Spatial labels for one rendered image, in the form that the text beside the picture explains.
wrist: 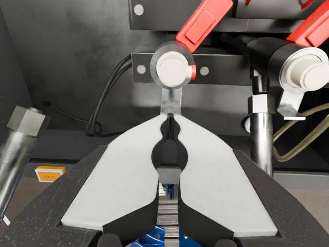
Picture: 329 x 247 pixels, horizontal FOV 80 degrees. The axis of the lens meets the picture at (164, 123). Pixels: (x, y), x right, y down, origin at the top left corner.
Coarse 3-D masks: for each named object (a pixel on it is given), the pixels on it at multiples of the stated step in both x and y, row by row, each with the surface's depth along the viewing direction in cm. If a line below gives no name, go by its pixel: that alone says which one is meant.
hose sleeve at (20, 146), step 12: (12, 132) 13; (12, 144) 13; (24, 144) 13; (0, 156) 13; (12, 156) 13; (24, 156) 13; (0, 168) 12; (12, 168) 13; (24, 168) 14; (0, 180) 12; (12, 180) 13; (0, 192) 13; (12, 192) 13; (0, 204) 13; (0, 216) 13
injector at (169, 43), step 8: (168, 32) 27; (176, 32) 26; (168, 40) 14; (176, 40) 14; (160, 48) 12; (168, 48) 12; (176, 48) 12; (184, 48) 12; (152, 56) 12; (192, 56) 12; (152, 64) 12; (192, 64) 12; (152, 72) 12; (160, 80) 13; (184, 80) 13; (168, 88) 13; (176, 88) 13
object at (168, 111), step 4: (164, 108) 14; (168, 108) 14; (172, 108) 14; (176, 108) 14; (180, 108) 14; (160, 112) 13; (164, 112) 13; (168, 112) 13; (172, 112) 13; (176, 112) 13; (180, 112) 13
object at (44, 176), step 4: (40, 168) 37; (44, 168) 37; (48, 168) 37; (52, 168) 37; (56, 168) 37; (60, 168) 37; (64, 168) 37; (40, 172) 36; (44, 172) 36; (48, 172) 36; (64, 172) 37; (40, 176) 37; (44, 176) 37; (48, 176) 37; (52, 176) 37; (56, 176) 37; (44, 180) 37; (48, 180) 37; (52, 180) 37
